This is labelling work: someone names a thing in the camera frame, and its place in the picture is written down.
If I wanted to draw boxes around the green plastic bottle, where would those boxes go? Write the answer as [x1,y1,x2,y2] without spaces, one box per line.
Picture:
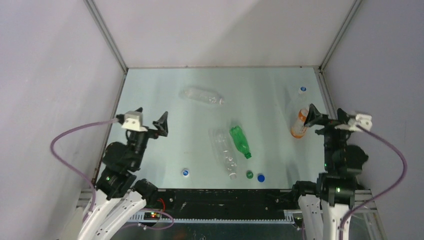
[229,125,252,159]

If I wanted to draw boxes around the blue bottle cap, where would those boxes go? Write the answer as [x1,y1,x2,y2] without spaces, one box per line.
[257,174,265,183]

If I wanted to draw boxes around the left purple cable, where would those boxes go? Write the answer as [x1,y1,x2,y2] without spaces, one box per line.
[50,119,120,223]

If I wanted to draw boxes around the green bottle cap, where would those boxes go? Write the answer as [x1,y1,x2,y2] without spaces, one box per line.
[245,170,254,179]

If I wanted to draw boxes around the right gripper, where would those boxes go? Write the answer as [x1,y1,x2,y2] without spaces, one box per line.
[303,102,355,169]

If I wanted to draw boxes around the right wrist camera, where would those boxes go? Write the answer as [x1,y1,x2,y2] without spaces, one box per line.
[334,113,373,132]

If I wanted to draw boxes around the orange label bottle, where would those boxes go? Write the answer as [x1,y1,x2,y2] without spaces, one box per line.
[290,108,309,139]

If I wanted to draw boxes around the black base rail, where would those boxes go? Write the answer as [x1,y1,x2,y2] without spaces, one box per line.
[147,188,299,221]

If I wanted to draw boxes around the blue white cap left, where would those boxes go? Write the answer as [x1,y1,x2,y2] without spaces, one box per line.
[181,168,190,178]

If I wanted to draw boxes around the right circuit board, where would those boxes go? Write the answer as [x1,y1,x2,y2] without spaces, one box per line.
[292,216,304,229]

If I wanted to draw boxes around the clear bottle white ring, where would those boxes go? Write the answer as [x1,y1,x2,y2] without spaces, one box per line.
[208,128,239,180]

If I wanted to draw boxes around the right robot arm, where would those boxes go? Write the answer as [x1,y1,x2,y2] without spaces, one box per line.
[290,104,373,240]

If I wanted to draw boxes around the left circuit board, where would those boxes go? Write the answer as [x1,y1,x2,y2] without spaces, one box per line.
[143,212,162,221]

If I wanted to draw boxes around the circuit board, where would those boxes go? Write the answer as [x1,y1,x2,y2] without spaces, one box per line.
[143,212,162,221]
[292,216,304,229]

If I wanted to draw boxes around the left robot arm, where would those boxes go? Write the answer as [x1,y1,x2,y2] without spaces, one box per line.
[77,108,169,240]

